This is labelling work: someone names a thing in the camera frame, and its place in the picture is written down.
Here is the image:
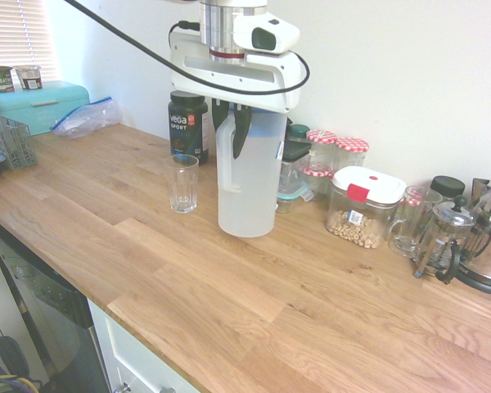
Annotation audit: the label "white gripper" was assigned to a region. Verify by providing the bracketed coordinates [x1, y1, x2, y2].
[169, 30, 302, 160]

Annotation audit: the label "translucent white water pitcher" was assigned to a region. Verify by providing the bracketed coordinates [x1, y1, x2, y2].
[214, 108, 288, 239]

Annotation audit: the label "black Vega protein tub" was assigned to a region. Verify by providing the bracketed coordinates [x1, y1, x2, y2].
[167, 90, 210, 166]

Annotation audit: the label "green lid jar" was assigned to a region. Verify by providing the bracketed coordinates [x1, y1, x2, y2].
[288, 124, 311, 142]

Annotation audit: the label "clear faceted drinking glass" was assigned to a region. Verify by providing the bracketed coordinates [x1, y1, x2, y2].
[163, 154, 200, 215]

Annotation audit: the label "teal clip glass container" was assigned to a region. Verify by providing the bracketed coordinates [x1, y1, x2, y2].
[276, 171, 315, 215]

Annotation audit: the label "small red gingham lid jar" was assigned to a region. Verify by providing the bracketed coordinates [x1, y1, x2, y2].
[302, 163, 335, 197]

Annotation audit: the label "clear zip plastic bag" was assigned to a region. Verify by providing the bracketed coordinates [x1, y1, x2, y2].
[49, 96, 123, 140]

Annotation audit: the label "white lid cereal container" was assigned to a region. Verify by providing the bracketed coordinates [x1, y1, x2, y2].
[326, 165, 408, 250]

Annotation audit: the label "teal bread box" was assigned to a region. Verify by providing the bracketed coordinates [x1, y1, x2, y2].
[0, 80, 92, 137]

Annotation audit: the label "brown white food cup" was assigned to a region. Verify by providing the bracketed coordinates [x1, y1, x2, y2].
[15, 65, 43, 90]

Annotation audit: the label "clear glass mug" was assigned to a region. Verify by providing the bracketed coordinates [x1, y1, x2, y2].
[387, 185, 444, 258]

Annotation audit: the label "grey cutlery basket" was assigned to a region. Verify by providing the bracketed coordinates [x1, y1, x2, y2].
[0, 108, 39, 171]

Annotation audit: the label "black lid jar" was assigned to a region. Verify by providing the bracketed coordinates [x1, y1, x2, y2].
[429, 175, 466, 201]

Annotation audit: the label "white window blinds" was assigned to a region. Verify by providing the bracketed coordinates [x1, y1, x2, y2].
[0, 0, 62, 81]

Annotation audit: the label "chrome glass french press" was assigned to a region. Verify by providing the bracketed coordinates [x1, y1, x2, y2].
[412, 195, 475, 286]

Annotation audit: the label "black dishwasher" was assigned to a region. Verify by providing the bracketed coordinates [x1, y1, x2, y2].
[0, 212, 110, 393]

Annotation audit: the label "white cabinet drawer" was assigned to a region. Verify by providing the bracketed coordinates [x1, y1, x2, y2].
[88, 298, 201, 393]

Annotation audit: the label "black bag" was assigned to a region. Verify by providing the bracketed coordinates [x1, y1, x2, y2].
[0, 336, 44, 393]

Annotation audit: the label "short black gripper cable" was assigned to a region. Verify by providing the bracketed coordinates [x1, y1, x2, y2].
[168, 20, 201, 52]

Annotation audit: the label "long black robot cable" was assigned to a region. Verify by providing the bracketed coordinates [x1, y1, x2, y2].
[63, 0, 312, 97]

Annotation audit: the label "silver drawer handle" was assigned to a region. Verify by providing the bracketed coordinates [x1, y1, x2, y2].
[118, 381, 177, 393]

